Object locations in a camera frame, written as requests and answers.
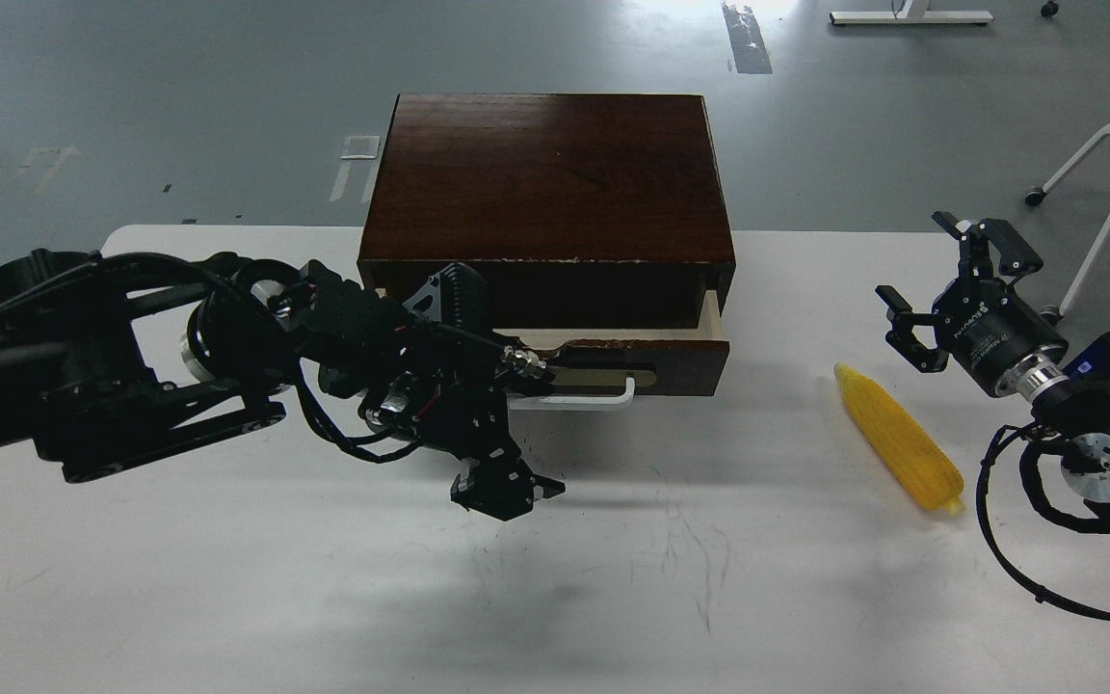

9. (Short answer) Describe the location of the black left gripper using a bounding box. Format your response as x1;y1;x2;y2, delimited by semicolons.
362;333;567;521

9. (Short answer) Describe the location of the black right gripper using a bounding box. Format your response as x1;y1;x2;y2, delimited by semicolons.
875;211;1068;398

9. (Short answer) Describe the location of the wooden drawer with white handle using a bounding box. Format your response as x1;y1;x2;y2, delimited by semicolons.
501;290;730;412

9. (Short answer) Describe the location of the yellow corn cob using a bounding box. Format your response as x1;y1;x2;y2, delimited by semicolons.
833;361;965;517

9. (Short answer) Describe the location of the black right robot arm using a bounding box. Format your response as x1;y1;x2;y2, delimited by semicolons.
876;211;1110;621

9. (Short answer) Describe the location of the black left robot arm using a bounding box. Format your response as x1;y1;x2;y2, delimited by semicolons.
0;249;566;521

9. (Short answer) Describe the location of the white table base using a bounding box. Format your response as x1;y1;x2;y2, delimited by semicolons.
829;1;993;27

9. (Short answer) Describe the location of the dark wooden cabinet box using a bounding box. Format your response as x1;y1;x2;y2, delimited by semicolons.
357;93;736;329

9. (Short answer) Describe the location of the white chair frame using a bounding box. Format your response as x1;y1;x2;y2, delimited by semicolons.
1023;87;1110;324

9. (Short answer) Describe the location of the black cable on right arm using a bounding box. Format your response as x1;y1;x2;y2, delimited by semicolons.
975;424;1110;632

